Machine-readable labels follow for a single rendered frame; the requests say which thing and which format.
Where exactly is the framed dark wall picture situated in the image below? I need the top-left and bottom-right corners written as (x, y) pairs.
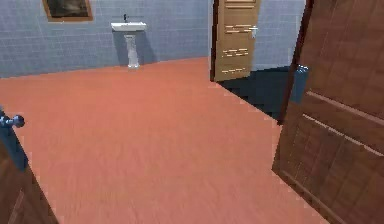
top-left (41, 0), bottom-right (94, 23)

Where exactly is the dark brown room door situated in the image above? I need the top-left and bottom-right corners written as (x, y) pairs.
top-left (272, 0), bottom-right (384, 224)
top-left (0, 106), bottom-right (60, 224)

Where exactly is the white pedestal sink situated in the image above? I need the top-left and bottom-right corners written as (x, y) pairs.
top-left (110, 21), bottom-right (147, 69)

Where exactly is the light brown room door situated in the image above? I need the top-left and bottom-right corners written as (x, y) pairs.
top-left (210, 0), bottom-right (262, 83)

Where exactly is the dark round door knob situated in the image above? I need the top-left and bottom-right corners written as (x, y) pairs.
top-left (0, 114), bottom-right (26, 129)

